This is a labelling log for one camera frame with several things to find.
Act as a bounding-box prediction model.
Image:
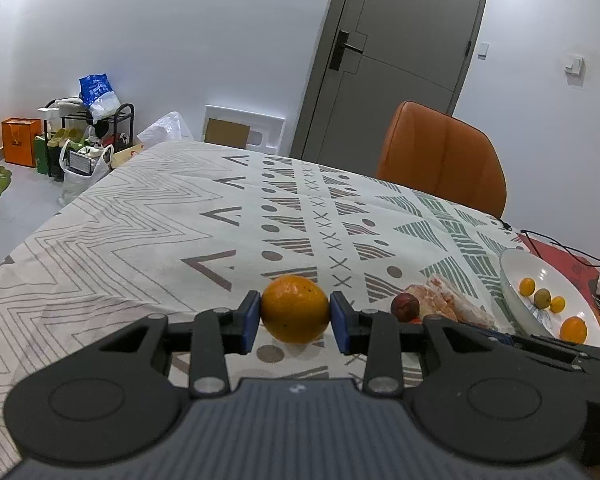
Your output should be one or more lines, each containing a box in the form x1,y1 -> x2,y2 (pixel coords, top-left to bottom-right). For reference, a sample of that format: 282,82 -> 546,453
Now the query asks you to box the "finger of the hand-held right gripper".
472,329 -> 600,369

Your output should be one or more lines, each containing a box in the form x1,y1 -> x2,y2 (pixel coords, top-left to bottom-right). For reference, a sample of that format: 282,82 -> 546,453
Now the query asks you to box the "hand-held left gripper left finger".
97,290 -> 262,397

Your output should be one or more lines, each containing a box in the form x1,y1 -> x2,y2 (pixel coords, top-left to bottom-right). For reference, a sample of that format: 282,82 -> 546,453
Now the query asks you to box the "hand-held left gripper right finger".
330,291 -> 506,397

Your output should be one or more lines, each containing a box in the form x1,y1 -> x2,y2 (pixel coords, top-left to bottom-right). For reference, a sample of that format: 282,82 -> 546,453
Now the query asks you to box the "large orange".
261,275 -> 330,345
560,316 -> 588,345

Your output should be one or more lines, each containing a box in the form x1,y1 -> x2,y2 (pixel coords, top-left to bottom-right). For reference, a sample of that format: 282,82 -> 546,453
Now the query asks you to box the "white ceramic plate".
499,249 -> 600,348

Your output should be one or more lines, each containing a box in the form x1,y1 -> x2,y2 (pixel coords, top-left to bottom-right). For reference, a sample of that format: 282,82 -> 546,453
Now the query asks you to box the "patterned white tablecloth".
0,140 -> 531,478

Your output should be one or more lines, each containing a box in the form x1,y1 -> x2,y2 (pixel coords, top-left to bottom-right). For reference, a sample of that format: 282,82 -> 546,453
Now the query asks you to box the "white foam board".
201,105 -> 286,155

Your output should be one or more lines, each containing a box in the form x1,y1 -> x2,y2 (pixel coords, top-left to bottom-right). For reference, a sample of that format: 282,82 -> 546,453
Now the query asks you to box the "brown cardboard sheet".
206,118 -> 251,148

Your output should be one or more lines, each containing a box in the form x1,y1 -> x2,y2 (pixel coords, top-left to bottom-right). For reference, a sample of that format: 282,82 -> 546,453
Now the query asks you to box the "orange leather chair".
375,101 -> 507,220

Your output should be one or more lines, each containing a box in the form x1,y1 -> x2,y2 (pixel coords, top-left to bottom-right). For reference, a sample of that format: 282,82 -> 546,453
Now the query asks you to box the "clear plastic bag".
137,111 -> 196,147

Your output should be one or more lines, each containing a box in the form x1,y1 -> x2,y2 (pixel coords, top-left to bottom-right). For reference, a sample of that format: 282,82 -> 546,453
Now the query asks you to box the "white plastic bag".
59,140 -> 116,206

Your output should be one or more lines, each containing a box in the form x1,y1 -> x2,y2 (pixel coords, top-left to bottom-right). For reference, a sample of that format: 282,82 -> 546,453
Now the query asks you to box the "black metal rack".
44,100 -> 135,181

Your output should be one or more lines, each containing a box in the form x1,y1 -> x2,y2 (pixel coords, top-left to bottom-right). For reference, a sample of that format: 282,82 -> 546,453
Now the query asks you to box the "green paper bag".
34,135 -> 53,176

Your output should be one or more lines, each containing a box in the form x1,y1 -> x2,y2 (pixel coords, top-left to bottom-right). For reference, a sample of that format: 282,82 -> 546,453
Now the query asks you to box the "blue and white bag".
78,74 -> 121,122

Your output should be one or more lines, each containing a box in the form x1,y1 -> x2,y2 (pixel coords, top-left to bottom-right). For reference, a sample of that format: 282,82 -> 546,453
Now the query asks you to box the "orange paper bag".
1,117 -> 43,168

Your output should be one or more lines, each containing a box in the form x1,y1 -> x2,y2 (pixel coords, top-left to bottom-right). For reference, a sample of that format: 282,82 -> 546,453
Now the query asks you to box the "black cable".
495,217 -> 600,268

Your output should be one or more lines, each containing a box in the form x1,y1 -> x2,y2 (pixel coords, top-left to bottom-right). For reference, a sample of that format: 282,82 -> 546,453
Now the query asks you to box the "black door handle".
329,30 -> 365,72

